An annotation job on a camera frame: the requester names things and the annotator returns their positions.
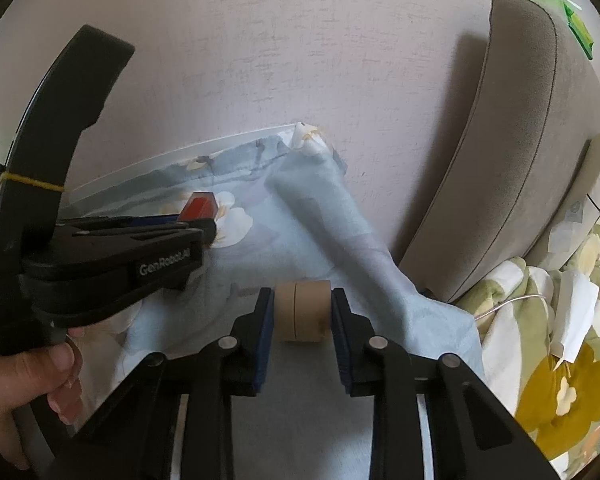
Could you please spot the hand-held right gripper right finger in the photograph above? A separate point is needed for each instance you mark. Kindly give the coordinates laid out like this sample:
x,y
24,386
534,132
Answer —
x,y
342,340

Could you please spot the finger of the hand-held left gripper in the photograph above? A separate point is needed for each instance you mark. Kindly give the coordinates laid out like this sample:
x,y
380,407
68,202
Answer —
x,y
207,235
155,218

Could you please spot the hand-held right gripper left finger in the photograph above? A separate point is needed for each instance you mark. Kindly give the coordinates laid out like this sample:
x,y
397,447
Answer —
x,y
262,340

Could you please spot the red plastic object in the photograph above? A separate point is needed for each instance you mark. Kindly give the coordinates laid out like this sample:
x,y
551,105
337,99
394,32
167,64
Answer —
x,y
196,207

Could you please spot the tan paper tape roll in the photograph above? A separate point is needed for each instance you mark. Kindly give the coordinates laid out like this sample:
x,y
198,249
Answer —
x,y
305,312

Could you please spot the person's left hand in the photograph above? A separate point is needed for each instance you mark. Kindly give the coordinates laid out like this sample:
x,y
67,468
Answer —
x,y
10,385

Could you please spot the yellow rubber band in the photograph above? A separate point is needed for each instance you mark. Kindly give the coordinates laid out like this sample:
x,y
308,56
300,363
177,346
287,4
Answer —
x,y
30,180

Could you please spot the light blue floral bedsheet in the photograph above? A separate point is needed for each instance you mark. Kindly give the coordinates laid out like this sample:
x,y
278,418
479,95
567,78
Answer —
x,y
305,200

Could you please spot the yellow green floral blanket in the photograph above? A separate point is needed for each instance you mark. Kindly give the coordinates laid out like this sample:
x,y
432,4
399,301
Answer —
x,y
555,400

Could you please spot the white fabric care tag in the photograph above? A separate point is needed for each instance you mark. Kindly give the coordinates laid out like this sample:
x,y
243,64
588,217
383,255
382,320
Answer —
x,y
577,310

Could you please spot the large beige headboard cushion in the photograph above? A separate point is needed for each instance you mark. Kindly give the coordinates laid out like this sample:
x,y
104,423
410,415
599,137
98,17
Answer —
x,y
520,135

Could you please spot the green plastic bag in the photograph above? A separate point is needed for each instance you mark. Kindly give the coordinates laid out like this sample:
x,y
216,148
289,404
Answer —
x,y
577,25

